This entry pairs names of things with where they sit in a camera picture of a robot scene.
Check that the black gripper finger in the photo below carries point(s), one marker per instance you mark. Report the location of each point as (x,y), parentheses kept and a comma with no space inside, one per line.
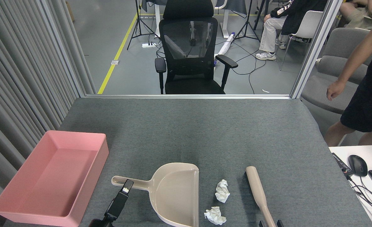
(263,224)
(280,224)

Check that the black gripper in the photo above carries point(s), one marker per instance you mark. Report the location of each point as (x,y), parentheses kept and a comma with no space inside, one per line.
(102,223)

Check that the beige brush with black bristles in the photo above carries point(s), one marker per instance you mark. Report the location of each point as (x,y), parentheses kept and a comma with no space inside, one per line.
(255,187)

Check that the white paper ball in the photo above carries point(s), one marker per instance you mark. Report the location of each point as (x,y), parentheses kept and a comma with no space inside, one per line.
(214,216)
(222,191)

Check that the beige plastic dustpan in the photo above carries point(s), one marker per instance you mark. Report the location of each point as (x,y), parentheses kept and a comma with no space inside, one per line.
(176,195)

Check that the pink plastic bin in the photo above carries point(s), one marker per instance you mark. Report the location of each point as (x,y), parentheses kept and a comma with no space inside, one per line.
(47,176)

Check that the person's hand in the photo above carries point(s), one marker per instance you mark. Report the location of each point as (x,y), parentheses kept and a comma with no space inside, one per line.
(335,88)

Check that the black flat device box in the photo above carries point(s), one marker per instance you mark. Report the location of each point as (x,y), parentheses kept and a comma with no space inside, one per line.
(340,163)

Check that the black computer mouse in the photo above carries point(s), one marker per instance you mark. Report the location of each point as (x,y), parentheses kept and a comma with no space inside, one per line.
(357,165)

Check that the black mesh office chair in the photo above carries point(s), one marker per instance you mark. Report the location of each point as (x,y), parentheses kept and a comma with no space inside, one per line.
(189,82)

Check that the person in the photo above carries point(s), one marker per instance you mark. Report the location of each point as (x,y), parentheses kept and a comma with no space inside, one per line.
(369,101)
(293,19)
(356,19)

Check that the white power strip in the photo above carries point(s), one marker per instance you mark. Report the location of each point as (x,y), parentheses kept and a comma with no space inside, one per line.
(148,45)

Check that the grey pleated curtain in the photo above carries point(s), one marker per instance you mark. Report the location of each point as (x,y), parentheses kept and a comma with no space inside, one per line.
(12,78)

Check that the white rolled sheet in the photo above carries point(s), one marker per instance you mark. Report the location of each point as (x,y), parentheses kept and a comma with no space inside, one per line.
(226,45)

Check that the black tripod stand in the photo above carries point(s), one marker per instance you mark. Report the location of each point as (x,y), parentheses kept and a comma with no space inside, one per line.
(247,22)
(138,22)

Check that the grey upholstered chair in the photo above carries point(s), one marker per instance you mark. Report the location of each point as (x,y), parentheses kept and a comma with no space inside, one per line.
(337,41)

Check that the white plastic chair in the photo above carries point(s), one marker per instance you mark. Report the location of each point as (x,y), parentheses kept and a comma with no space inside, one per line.
(309,26)

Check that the white-legged desk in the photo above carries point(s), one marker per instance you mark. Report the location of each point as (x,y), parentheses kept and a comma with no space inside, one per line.
(225,19)

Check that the silver table edge rail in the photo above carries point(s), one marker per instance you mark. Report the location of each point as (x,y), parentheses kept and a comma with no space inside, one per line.
(189,96)

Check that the silver post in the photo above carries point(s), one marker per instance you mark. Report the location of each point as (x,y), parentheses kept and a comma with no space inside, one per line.
(315,50)

